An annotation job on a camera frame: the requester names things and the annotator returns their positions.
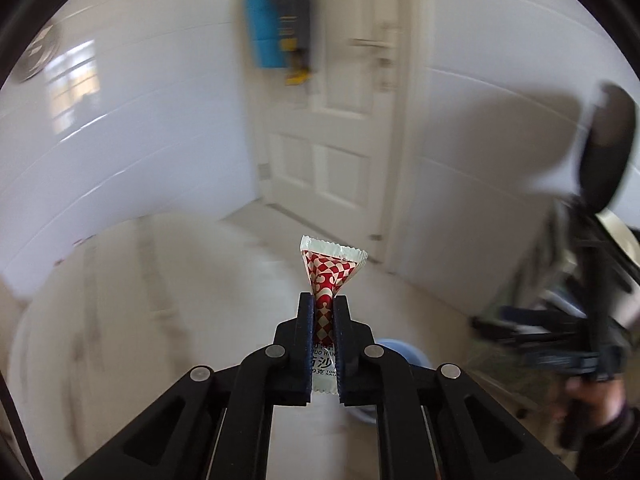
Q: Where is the white panel door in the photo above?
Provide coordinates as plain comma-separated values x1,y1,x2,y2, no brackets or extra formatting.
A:
245,0,416,265

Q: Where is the light blue plastic bucket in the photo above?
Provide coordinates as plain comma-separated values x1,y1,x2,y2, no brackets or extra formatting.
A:
346,338,433,426

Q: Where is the round white marble table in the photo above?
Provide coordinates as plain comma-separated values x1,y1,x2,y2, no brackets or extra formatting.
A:
9,204,469,479

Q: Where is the person's right hand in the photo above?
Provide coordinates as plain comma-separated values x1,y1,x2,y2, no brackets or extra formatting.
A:
552,376,626,429

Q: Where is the silver door handle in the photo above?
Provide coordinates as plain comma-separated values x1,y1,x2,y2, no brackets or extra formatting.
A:
348,22,401,92

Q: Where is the red white checkered wrapper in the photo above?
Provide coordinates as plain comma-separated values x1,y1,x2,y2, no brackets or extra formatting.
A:
299,235,368,394

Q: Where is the blue apron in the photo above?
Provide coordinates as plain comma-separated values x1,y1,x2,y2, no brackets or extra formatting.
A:
244,0,286,70

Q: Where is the dark grey apron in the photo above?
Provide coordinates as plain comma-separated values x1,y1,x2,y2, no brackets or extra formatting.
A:
273,0,311,86

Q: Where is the round silver wall cover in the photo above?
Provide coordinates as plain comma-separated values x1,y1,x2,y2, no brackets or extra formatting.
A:
11,18,62,82

